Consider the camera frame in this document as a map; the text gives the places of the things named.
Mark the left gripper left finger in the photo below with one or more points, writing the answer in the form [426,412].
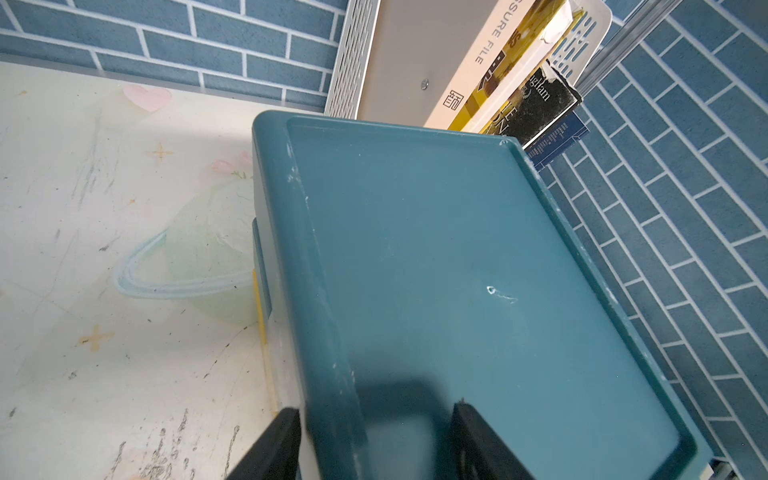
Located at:
[275,454]

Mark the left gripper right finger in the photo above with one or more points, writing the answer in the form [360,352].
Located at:
[479,452]

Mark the teal drawer cabinet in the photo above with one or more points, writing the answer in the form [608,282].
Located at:
[404,270]

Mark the yellow board under cabinet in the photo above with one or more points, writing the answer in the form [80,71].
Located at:
[261,322]

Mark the dark blue book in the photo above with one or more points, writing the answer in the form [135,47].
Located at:
[544,150]

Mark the black moon book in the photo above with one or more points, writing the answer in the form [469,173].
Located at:
[535,108]

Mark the beige closure file folder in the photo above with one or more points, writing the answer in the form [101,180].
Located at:
[428,56]

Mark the white file organizer rack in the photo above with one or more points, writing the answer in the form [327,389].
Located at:
[352,59]

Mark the yellow book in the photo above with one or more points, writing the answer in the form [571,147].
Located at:
[537,36]

